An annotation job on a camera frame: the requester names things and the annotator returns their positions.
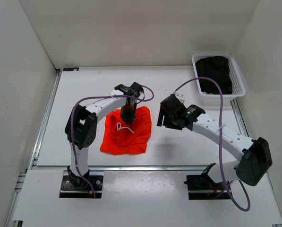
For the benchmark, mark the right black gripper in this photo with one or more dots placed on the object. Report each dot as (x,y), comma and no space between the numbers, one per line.
(166,122)

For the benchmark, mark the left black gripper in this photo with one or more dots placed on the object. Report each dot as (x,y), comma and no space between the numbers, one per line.
(128,117)

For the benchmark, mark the orange shorts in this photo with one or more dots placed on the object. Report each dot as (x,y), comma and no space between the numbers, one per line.
(121,138)

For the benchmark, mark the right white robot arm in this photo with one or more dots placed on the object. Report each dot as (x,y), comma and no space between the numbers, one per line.
(252,157)

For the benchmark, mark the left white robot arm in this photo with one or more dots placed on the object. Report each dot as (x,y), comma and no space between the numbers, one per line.
(82,125)

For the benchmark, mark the black folded shorts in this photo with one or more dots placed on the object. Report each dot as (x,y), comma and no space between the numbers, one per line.
(217,69)

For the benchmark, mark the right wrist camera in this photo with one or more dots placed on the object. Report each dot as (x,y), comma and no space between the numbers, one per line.
(180,97)

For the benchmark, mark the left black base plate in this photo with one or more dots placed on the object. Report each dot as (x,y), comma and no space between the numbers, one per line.
(69,190)

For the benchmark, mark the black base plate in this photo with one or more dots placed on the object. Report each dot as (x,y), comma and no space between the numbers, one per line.
(202,187)
(69,190)

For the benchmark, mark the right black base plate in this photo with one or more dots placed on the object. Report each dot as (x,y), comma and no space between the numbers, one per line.
(202,187)

